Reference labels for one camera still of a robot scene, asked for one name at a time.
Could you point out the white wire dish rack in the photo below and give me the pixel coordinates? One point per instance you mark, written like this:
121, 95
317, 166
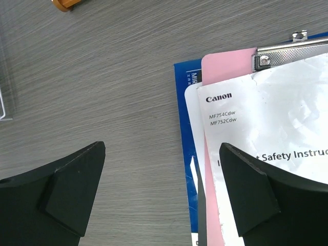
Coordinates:
4, 112

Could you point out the white paper sheet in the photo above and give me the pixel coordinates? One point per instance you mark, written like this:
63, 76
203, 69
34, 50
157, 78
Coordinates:
198, 159

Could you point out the white Canon safety booklet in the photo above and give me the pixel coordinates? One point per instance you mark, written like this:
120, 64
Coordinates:
278, 116

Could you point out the blue clipboard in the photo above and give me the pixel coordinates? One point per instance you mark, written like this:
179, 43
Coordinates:
188, 73

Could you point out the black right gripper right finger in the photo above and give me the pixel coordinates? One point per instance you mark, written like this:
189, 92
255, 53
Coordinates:
270, 205

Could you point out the wooden shelf rack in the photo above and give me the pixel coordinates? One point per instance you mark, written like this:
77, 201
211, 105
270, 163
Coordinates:
65, 5

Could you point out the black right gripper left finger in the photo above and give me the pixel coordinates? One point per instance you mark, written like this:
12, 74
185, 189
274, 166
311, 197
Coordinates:
52, 204

